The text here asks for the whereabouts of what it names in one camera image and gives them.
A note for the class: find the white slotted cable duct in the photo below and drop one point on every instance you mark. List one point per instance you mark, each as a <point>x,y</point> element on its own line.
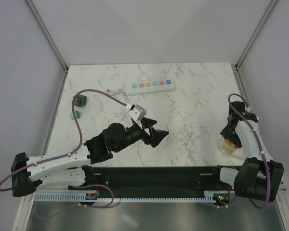
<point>86,197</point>

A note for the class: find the tan wooden cube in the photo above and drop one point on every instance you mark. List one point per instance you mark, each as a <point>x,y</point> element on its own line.
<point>228,147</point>

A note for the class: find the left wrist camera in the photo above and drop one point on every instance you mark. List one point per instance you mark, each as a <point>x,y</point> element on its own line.
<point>137,113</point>

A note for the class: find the dark green cube plug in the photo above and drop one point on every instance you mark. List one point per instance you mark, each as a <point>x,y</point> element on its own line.
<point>80,100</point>

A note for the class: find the light green cube plug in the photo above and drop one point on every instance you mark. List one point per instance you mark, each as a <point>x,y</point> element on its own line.
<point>76,115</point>

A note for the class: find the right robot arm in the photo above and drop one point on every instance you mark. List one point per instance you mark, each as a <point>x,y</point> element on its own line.
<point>260,176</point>

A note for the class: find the white power strip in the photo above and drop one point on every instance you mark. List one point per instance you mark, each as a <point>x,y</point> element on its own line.
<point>149,87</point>

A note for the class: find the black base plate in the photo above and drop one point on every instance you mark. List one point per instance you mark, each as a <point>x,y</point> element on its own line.
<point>163,181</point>

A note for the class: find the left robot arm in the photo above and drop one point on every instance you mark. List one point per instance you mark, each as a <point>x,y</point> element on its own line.
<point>28,171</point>

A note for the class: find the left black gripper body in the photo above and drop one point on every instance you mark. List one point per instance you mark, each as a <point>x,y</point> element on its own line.
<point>148,139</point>

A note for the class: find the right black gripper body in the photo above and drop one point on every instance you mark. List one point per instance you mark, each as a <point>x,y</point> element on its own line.
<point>231,134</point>

